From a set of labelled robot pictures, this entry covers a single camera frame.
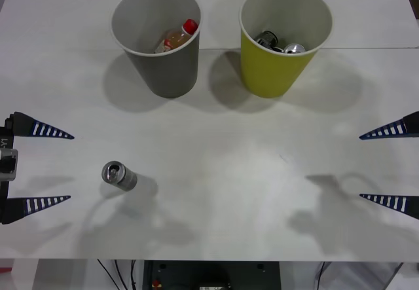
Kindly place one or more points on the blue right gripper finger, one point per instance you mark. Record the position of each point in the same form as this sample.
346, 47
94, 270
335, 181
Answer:
399, 128
393, 201

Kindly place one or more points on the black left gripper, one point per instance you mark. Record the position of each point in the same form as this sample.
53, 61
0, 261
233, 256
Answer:
7, 129

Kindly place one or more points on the black robot torso base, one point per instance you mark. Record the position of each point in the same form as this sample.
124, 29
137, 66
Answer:
212, 275

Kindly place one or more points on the yellow-green plastic waste bin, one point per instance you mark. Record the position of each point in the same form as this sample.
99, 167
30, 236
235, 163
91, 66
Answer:
271, 70

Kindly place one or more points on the small bottle with red cap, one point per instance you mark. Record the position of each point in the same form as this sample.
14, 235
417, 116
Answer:
176, 38

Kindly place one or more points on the black can in bin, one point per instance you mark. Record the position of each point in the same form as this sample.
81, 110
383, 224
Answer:
266, 38

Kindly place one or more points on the grey plastic waste bin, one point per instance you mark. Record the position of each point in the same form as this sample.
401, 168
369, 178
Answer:
170, 74

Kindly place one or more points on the black and grey drink can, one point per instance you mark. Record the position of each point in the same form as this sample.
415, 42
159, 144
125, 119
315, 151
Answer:
121, 177

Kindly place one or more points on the silver can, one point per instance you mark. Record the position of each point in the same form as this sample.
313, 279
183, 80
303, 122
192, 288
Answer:
294, 49

